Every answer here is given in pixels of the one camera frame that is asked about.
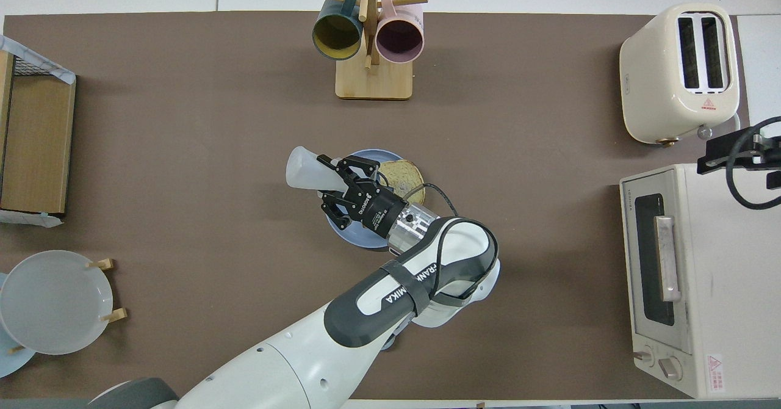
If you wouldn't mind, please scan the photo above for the pink mug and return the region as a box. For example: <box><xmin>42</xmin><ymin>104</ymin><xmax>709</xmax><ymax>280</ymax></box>
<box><xmin>375</xmin><ymin>0</ymin><xmax>424</xmax><ymax>64</ymax></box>

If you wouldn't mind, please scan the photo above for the translucent bottle with blue cap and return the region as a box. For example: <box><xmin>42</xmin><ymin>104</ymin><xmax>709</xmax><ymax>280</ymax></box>
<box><xmin>286</xmin><ymin>146</ymin><xmax>350</xmax><ymax>194</ymax></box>

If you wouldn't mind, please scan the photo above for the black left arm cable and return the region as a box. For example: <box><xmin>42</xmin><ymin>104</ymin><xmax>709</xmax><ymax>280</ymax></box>
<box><xmin>421</xmin><ymin>183</ymin><xmax>499</xmax><ymax>301</ymax></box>

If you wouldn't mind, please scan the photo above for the wooden shelf with wire sides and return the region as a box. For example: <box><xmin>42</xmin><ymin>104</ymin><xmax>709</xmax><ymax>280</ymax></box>
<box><xmin>0</xmin><ymin>49</ymin><xmax>77</xmax><ymax>215</ymax></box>

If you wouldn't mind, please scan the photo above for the wooden plate rack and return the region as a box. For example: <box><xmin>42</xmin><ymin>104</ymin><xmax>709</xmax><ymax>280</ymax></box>
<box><xmin>7</xmin><ymin>259</ymin><xmax>128</xmax><ymax>355</ymax></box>

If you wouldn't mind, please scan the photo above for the white toaster oven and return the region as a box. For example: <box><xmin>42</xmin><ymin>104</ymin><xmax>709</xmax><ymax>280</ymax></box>
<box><xmin>619</xmin><ymin>164</ymin><xmax>781</xmax><ymax>399</ymax></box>

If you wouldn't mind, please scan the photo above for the cream two-slot toaster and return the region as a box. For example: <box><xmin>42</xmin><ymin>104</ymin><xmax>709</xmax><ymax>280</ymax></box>
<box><xmin>619</xmin><ymin>3</ymin><xmax>741</xmax><ymax>147</ymax></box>

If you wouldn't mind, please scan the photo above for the light blue racked plate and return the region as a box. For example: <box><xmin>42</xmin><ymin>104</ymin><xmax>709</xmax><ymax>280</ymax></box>
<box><xmin>0</xmin><ymin>273</ymin><xmax>36</xmax><ymax>378</ymax></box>

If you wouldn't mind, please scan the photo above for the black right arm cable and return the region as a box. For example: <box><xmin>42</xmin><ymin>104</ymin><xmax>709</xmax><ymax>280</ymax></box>
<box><xmin>725</xmin><ymin>116</ymin><xmax>781</xmax><ymax>211</ymax></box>

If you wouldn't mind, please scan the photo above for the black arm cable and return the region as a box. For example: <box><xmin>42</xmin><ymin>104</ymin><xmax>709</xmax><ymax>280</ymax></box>
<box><xmin>421</xmin><ymin>183</ymin><xmax>499</xmax><ymax>301</ymax></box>
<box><xmin>725</xmin><ymin>116</ymin><xmax>781</xmax><ymax>211</ymax></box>

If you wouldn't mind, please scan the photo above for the pale grey plate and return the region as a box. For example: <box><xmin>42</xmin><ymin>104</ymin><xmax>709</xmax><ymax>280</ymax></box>
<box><xmin>0</xmin><ymin>250</ymin><xmax>114</xmax><ymax>355</ymax></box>

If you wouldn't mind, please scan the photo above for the white toaster power cable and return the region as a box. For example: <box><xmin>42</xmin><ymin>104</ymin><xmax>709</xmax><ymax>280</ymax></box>
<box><xmin>720</xmin><ymin>111</ymin><xmax>745</xmax><ymax>138</ymax></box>

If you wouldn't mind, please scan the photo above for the wooden mug tree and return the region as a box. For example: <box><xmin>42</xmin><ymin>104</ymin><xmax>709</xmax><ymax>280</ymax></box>
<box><xmin>309</xmin><ymin>0</ymin><xmax>429</xmax><ymax>101</ymax></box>

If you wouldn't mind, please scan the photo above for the brown table mat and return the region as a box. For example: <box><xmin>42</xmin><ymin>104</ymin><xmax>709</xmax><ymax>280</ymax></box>
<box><xmin>0</xmin><ymin>11</ymin><xmax>752</xmax><ymax>400</ymax></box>

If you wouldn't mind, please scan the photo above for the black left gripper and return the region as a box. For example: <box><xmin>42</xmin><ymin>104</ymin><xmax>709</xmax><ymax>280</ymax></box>
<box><xmin>315</xmin><ymin>154</ymin><xmax>408</xmax><ymax>240</ymax></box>

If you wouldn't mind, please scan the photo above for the dark teal mug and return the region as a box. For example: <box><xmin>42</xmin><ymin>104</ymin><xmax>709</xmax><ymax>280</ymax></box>
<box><xmin>312</xmin><ymin>0</ymin><xmax>364</xmax><ymax>61</ymax></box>

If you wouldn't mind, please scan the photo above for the blue round plate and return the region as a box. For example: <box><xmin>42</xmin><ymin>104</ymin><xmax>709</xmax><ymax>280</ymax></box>
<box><xmin>323</xmin><ymin>148</ymin><xmax>423</xmax><ymax>251</ymax></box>

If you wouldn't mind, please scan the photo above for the toasted bread slice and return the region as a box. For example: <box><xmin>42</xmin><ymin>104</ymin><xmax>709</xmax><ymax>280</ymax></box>
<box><xmin>378</xmin><ymin>160</ymin><xmax>426</xmax><ymax>208</ymax></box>

